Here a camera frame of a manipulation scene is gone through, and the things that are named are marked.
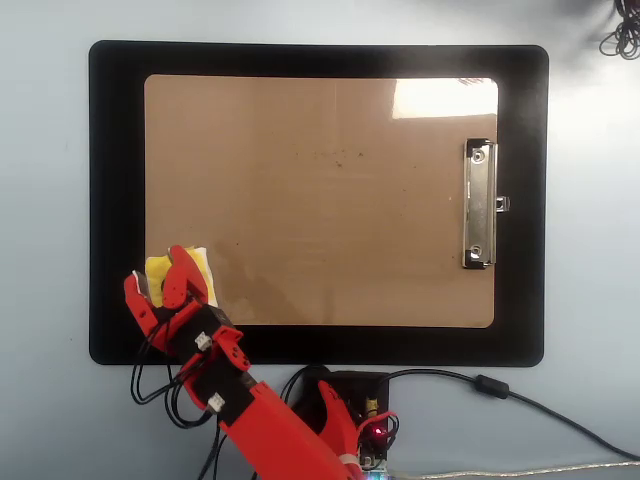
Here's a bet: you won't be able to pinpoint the black rectangular desk mat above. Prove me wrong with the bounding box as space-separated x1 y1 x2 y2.
88 39 550 367

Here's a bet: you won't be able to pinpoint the black power cable with ferrite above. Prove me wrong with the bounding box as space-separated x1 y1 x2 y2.
384 368 640 461

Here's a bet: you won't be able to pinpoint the red jumper wire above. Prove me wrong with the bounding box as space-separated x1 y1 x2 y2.
357 410 401 450

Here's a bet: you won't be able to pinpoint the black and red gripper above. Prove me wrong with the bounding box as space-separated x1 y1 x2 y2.
123 244 237 359

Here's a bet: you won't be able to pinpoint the silver braided USB cable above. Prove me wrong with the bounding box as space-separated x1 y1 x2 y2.
389 460 640 480

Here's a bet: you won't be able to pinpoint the thin black robot wires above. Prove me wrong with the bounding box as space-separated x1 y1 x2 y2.
129 319 229 480

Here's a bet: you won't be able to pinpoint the coiled black cable bundle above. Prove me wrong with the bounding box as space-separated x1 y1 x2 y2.
598 0 640 61

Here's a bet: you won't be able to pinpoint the brown clipboard board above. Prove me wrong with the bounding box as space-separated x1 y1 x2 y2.
143 74 500 330

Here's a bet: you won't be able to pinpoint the silver metal clipboard clip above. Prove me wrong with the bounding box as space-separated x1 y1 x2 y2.
460 138 511 271

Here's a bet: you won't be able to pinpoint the yellow and white sponge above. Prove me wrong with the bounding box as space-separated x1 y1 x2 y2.
144 244 221 309

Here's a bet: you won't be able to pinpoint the black robot base with electronics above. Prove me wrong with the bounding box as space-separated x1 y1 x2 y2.
309 370 392 471

